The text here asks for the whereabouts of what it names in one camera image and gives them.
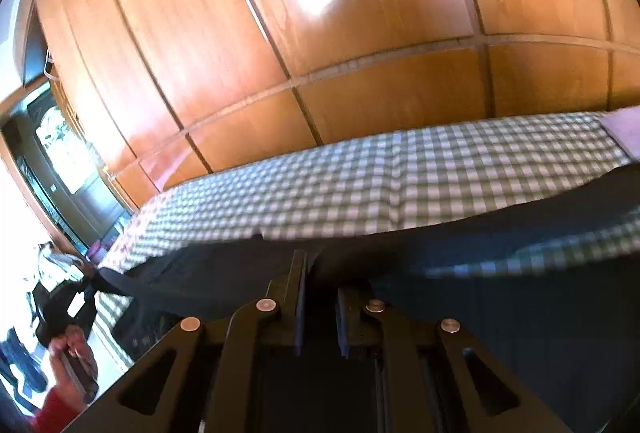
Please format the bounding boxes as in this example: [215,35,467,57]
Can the pink printed garment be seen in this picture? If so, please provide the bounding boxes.
[599,107,640,160]

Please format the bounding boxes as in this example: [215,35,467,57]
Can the dark framed glass door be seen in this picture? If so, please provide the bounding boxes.
[0,83,128,256]

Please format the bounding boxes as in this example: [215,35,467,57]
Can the wooden wardrobe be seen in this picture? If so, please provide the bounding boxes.
[32,0,640,214]

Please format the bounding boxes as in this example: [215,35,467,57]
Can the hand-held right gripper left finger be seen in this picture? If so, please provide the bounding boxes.
[65,250,307,433]

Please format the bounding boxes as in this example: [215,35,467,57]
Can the person's left forearm red sleeve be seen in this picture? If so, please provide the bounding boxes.
[27,385,88,433]

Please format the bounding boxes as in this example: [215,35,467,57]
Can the person's left hand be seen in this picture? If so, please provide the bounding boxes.
[49,328,99,414]

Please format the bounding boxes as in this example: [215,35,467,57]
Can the green checkered bed sheet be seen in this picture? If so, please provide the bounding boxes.
[90,110,640,374]

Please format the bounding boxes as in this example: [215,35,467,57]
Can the dark navy pants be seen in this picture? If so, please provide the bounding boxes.
[96,162,640,433]

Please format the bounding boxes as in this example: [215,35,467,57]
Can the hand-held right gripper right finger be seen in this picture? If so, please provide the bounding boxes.
[336,282,576,433]

